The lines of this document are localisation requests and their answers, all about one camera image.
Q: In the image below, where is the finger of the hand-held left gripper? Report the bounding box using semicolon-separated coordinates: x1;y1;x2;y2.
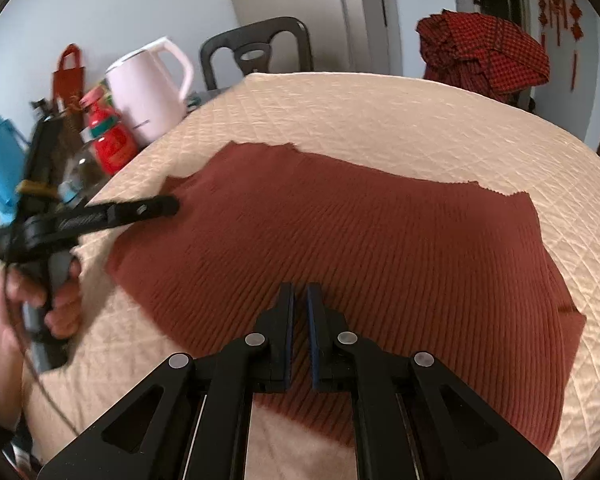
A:
57;195;181;236
24;110;66;197

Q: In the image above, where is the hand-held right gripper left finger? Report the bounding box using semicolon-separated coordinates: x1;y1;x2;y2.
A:
36;282;296;480

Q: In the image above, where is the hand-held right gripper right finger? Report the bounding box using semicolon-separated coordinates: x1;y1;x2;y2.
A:
306;282;563;480

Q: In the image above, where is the rust brown knit sweater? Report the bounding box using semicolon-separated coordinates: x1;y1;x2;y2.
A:
107;141;587;456

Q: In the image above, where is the person's left forearm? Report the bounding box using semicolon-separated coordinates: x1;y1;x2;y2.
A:
0;340;38;461

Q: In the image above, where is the person's left hand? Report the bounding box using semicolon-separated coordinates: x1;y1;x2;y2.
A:
0;257;83;361

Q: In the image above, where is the glass jar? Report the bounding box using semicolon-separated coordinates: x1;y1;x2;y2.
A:
62;152;106;201

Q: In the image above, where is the blue container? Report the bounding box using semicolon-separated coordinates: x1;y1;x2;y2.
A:
0;107;31;221

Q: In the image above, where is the red plastic bottle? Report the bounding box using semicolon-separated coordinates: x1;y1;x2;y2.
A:
80;85;136;176

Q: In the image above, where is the red gift bag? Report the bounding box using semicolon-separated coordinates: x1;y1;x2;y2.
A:
52;44;88;111

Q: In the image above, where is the pink electric kettle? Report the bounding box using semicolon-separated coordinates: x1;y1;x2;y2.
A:
105;36;196;146

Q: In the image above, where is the black dining chair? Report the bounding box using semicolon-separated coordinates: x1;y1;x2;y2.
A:
200;16;315;92

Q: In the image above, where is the beige quilted blanket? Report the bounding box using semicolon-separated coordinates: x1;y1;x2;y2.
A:
22;72;600;480

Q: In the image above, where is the white door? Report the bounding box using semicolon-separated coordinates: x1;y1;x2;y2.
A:
332;0;403;76

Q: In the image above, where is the red checkered cloth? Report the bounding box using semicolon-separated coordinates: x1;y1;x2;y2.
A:
416;9;551;103

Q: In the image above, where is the black cable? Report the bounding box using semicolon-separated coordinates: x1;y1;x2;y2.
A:
0;260;81;436

